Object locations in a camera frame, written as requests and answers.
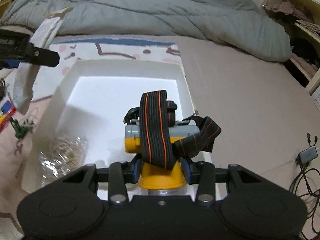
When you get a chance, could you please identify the black claw hair clip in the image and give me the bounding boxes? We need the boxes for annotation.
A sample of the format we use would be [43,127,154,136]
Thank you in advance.
[0,78,7,101]

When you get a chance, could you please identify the grey foil pouch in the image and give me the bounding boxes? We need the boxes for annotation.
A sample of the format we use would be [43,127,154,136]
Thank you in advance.
[12,7,73,115]

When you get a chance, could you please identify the yellow headlamp with strap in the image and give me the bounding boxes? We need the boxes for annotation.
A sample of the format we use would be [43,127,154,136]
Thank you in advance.
[124,90,221,196]

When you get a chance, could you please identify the bag of rubber bands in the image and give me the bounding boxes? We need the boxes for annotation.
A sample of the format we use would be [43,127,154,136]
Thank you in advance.
[39,135,88,187]

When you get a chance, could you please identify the colourful playing card box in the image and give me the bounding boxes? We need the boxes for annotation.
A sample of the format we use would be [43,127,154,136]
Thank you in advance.
[0,100,16,132]

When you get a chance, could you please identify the green plastic clip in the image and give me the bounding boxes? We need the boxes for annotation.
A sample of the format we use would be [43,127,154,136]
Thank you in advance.
[9,117,34,139]

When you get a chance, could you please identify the white cardboard box tray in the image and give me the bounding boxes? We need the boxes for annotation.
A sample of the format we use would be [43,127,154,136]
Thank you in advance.
[21,59,222,202]

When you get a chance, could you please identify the cartoon bear blanket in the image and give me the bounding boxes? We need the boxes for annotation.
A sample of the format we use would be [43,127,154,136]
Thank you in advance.
[1,36,194,239]

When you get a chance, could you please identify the grey usb hub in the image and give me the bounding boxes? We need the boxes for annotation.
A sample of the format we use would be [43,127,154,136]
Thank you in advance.
[298,146,318,164]

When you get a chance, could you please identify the grey duvet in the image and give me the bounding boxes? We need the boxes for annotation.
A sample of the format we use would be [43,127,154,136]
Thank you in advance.
[1,0,292,62]

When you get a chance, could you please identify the pink clothes on shelf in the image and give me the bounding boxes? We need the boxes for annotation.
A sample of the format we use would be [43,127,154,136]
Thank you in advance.
[263,1,311,22]

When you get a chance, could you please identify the right wooden shelf unit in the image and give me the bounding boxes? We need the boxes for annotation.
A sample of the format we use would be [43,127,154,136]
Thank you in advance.
[261,0,319,95]

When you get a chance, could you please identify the black cables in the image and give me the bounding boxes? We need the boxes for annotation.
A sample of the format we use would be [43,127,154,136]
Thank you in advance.
[288,132,320,240]

